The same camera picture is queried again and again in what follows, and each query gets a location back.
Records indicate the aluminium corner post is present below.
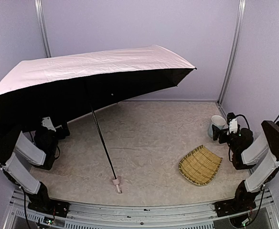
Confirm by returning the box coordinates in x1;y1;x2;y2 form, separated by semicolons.
34;0;51;58
217;0;246;106

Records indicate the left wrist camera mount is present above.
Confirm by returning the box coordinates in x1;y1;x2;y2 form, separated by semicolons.
42;117;56;132

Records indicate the woven bamboo tray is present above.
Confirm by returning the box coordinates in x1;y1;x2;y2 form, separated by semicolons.
178;145;223;186

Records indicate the aluminium front rail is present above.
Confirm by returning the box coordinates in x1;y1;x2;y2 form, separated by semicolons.
2;190;279;229

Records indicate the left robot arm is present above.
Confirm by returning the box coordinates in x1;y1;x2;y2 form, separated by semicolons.
0;124;70;216

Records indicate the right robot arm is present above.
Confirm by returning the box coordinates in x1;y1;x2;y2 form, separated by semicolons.
212;119;279;217

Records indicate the white and blue cup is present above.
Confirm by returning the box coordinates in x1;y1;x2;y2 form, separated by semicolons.
208;115;226;138

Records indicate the left aluminium corner post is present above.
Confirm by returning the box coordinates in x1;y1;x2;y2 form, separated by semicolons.
34;0;51;58

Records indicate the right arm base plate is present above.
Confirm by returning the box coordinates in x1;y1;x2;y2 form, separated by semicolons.
215;199;256;217

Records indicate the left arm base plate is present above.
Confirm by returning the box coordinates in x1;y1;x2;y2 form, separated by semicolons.
28;199;70;218

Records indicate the right aluminium corner post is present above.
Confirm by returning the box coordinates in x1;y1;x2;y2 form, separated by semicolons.
217;0;246;106

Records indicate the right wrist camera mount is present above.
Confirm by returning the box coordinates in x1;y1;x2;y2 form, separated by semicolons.
227;112;239;135

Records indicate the pink and black folding umbrella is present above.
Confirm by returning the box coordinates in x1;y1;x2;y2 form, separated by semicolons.
0;44;198;194

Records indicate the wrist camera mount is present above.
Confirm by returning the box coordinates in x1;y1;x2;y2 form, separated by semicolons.
227;112;239;135
42;117;56;132

